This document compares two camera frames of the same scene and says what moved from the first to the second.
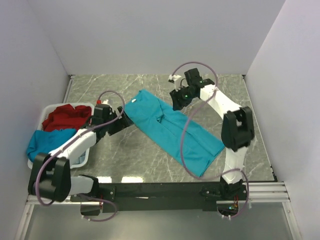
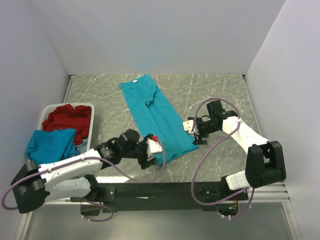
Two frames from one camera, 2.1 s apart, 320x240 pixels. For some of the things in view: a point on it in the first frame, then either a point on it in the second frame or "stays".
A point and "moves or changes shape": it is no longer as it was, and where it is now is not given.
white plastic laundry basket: (50, 108) stays
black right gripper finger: (179, 103) → (199, 142)
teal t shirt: (166, 123) moves or changes shape
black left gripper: (122, 123) → (143, 161)
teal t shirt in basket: (44, 141) stays
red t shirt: (66, 117) stays
